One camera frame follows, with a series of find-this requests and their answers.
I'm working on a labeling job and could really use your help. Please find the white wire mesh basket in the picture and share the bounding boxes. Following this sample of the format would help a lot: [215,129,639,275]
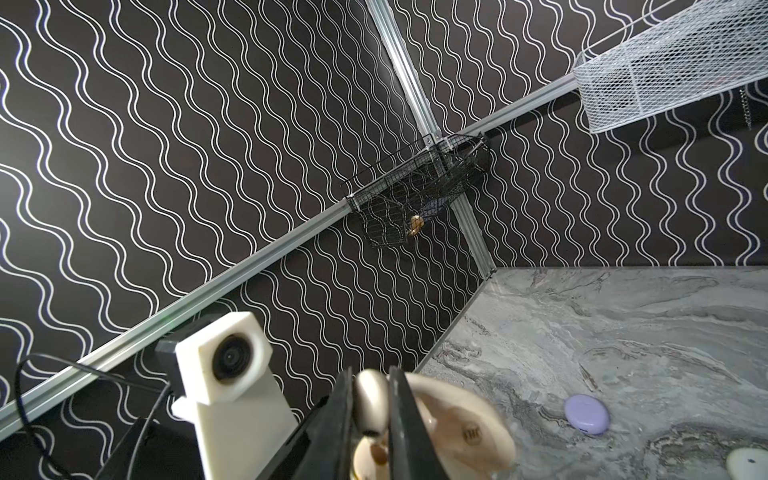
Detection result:
[573,1,767,134]

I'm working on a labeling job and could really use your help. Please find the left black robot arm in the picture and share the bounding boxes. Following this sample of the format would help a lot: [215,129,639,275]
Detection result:
[95,418,204,479]

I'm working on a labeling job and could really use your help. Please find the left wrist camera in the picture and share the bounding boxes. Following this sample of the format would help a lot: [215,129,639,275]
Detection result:
[155,311,298,479]

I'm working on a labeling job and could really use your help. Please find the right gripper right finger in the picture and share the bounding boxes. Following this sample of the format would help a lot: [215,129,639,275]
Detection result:
[388,367,448,479]

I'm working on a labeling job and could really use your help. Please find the cream earbud charging case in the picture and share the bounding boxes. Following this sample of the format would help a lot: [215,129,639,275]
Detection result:
[350,371,518,480]

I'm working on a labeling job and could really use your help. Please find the purple earbud charging case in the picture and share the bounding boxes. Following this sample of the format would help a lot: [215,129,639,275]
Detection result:
[564,394,611,436]

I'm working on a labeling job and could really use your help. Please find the black wire basket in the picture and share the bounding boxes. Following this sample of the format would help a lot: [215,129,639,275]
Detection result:
[342,134,490,248]

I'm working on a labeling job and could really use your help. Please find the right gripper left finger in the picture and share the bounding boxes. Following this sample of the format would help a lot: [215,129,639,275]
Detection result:
[257,368,354,479]

